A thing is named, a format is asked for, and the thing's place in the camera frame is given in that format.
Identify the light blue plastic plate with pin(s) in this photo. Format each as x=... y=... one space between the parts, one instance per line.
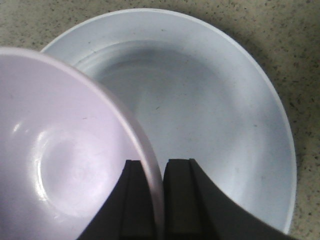
x=197 y=94

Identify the purple plastic bowl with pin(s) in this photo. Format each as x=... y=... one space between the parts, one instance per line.
x=64 y=141

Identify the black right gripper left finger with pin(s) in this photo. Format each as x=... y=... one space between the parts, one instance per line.
x=128 y=213

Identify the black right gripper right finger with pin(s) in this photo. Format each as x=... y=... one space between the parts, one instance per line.
x=196 y=209

